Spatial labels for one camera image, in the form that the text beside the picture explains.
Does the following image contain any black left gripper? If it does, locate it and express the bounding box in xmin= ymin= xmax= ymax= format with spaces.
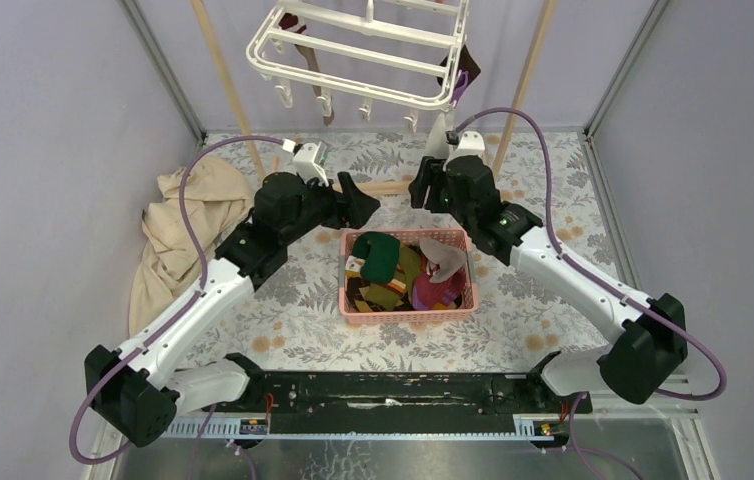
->
xmin=279 ymin=170 xmax=379 ymax=246

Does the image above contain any green sock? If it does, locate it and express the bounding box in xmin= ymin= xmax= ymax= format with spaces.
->
xmin=351 ymin=231 xmax=401 ymax=284

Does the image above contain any olive orange striped sock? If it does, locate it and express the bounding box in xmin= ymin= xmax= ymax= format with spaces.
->
xmin=344 ymin=244 xmax=424 ymax=313

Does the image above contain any magenta purple-cuff sock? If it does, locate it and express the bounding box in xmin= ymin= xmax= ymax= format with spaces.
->
xmin=410 ymin=270 xmax=466 ymax=311

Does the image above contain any dark brown tan argyle sock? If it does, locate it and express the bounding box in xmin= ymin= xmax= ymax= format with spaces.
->
xmin=345 ymin=277 xmax=377 ymax=313

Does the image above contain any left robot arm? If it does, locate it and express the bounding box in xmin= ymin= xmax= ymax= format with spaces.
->
xmin=84 ymin=172 xmax=380 ymax=447

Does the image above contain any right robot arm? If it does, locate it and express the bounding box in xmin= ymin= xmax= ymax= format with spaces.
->
xmin=409 ymin=155 xmax=688 ymax=412

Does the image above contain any white clip hanger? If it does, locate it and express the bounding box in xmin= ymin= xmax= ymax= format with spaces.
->
xmin=245 ymin=1 xmax=468 ymax=132

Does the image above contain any pink plastic basket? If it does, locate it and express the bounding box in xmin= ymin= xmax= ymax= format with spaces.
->
xmin=338 ymin=228 xmax=480 ymax=325

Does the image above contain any taupe sock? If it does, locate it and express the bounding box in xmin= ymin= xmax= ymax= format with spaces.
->
xmin=419 ymin=237 xmax=467 ymax=284

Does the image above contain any beige cloth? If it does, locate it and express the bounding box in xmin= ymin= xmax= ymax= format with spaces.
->
xmin=128 ymin=156 xmax=254 ymax=335

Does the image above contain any wooden drying rack frame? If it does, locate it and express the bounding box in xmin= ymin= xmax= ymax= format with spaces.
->
xmin=190 ymin=1 xmax=558 ymax=178

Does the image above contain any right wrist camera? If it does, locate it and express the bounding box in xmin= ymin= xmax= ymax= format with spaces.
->
xmin=444 ymin=131 xmax=486 ymax=168

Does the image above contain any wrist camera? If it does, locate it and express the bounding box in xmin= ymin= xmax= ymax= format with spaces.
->
xmin=444 ymin=131 xmax=486 ymax=168
xmin=282 ymin=139 xmax=331 ymax=187

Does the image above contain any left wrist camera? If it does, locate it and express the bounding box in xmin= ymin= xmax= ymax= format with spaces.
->
xmin=282 ymin=139 xmax=331 ymax=187

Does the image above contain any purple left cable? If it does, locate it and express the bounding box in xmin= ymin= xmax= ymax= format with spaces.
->
xmin=68 ymin=135 xmax=289 ymax=465

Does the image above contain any purple cable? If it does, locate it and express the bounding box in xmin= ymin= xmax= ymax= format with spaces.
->
xmin=68 ymin=135 xmax=289 ymax=465
xmin=456 ymin=107 xmax=728 ymax=402

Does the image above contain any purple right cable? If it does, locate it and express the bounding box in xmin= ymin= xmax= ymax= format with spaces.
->
xmin=456 ymin=107 xmax=728 ymax=402

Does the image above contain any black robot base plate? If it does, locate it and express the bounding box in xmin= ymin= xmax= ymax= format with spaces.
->
xmin=217 ymin=354 xmax=592 ymax=438

